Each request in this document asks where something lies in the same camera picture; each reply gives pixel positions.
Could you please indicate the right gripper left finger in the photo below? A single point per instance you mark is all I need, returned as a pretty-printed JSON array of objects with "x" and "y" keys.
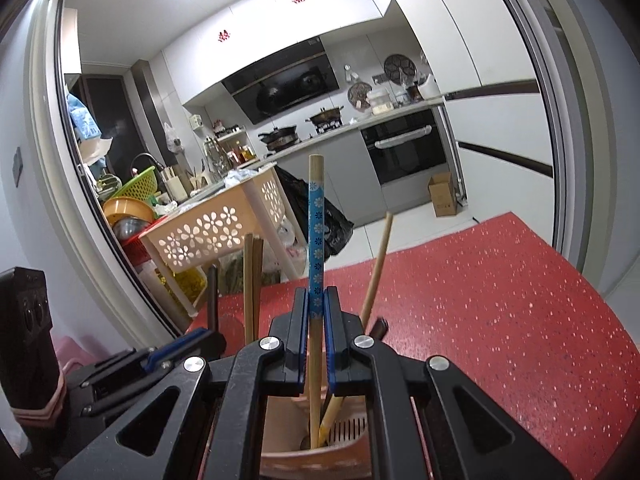
[{"x": 205, "y": 419}]

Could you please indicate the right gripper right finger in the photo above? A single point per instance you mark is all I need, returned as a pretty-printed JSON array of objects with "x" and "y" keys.
[{"x": 426, "y": 418}]

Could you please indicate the curved bamboo chopstick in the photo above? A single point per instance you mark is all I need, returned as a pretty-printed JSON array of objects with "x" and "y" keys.
[{"x": 336, "y": 402}]

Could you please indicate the clear black handled spoon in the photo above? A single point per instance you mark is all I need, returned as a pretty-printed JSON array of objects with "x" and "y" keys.
[{"x": 212, "y": 299}]

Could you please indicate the short wooden chopstick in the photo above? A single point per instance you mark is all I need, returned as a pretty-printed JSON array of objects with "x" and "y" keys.
[{"x": 258, "y": 249}]

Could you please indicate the blue patterned wooden chopstick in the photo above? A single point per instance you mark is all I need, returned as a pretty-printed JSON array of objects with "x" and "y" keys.
[{"x": 315, "y": 290}]

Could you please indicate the plain wooden chopstick long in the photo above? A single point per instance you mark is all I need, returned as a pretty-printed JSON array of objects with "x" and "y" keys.
[{"x": 248, "y": 292}]

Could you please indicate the pink plastic stool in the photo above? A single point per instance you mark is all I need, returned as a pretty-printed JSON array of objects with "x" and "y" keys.
[{"x": 70, "y": 355}]

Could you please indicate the beige flower pattern cart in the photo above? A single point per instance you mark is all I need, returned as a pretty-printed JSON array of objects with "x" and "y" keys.
[{"x": 216, "y": 226}]

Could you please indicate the green plastic basket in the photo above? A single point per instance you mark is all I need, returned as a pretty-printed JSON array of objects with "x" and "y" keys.
[{"x": 141, "y": 187}]

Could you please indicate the cardboard box on floor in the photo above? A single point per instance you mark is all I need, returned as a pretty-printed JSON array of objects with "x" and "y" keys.
[{"x": 442, "y": 195}]

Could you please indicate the built-in black oven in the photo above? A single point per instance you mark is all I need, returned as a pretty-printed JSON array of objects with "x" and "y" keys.
[{"x": 404, "y": 146}]

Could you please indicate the black range hood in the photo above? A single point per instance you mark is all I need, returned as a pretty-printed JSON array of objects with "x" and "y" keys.
[{"x": 282, "y": 80}]

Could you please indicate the white refrigerator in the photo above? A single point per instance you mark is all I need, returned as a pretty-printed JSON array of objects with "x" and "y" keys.
[{"x": 493, "y": 106}]

